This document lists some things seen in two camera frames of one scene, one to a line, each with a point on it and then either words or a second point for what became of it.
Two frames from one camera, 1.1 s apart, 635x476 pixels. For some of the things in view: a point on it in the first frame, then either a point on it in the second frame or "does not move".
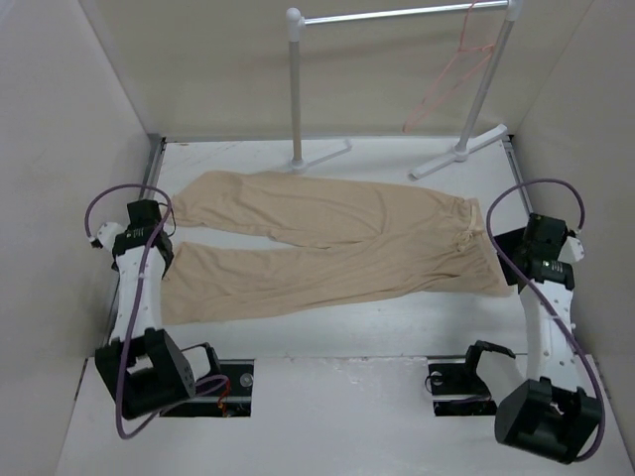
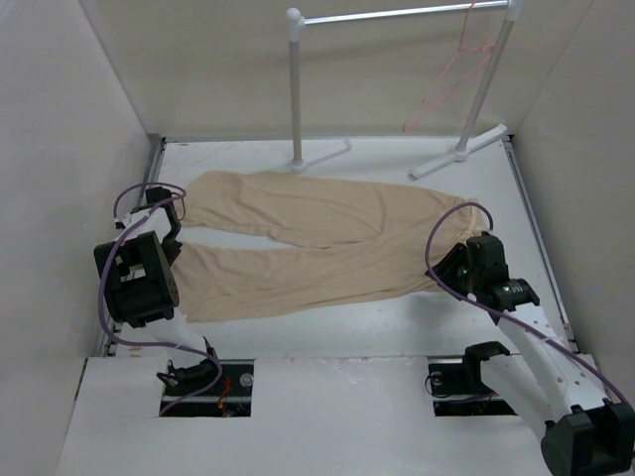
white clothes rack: x=296 y=23 does not move
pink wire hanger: x=410 y=124 does not move
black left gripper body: x=169 y=255 to x=171 y=246
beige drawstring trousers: x=345 y=245 does not move
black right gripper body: x=513 y=242 to x=455 y=274
